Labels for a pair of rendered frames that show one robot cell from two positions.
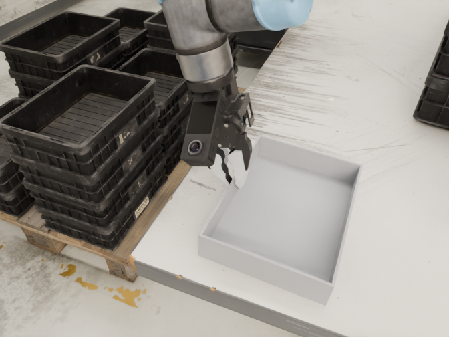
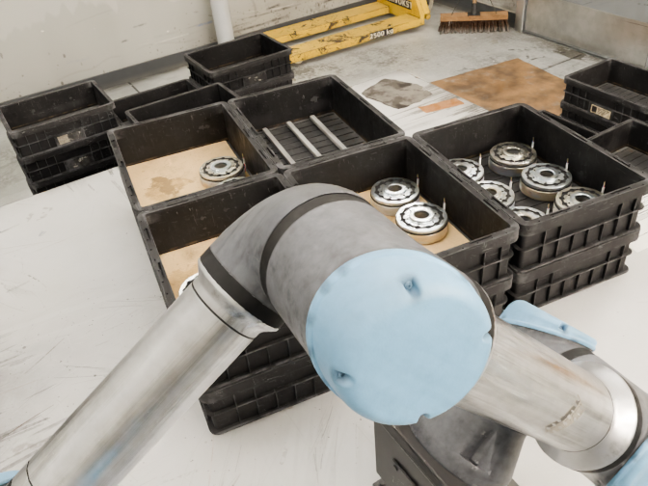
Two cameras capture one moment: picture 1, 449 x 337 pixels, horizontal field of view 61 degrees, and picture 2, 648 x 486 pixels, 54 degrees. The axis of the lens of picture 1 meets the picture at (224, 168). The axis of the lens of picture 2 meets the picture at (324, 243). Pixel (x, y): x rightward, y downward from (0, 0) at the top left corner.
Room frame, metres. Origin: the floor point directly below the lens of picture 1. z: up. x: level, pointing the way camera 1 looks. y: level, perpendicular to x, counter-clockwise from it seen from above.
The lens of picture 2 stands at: (0.15, -0.05, 1.60)
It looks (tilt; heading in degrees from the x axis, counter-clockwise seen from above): 37 degrees down; 309
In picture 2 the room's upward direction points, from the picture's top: 6 degrees counter-clockwise
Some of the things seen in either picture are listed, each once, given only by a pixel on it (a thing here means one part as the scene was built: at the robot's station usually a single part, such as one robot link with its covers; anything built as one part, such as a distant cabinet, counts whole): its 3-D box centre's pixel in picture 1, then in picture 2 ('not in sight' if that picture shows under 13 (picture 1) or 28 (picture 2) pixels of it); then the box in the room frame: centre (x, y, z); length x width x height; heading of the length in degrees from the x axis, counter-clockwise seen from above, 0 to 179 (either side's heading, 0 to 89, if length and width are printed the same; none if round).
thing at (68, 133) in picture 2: not in sight; (72, 154); (2.44, -1.27, 0.37); 0.40 x 0.30 x 0.45; 68
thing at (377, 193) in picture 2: not in sight; (394, 191); (0.74, -1.03, 0.86); 0.10 x 0.10 x 0.01
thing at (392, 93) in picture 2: not in sight; (394, 91); (1.17, -1.74, 0.71); 0.22 x 0.19 x 0.01; 158
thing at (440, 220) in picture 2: not in sight; (421, 217); (0.64, -0.97, 0.86); 0.10 x 0.10 x 0.01
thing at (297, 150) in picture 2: not in sight; (312, 139); (1.02, -1.12, 0.87); 0.40 x 0.30 x 0.11; 149
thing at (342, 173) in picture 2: not in sight; (391, 224); (0.68, -0.91, 0.87); 0.40 x 0.30 x 0.11; 149
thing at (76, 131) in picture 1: (97, 156); not in sight; (1.01, 0.43, 0.37); 0.40 x 0.30 x 0.45; 158
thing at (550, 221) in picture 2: not in sight; (523, 160); (0.52, -1.17, 0.92); 0.40 x 0.30 x 0.02; 149
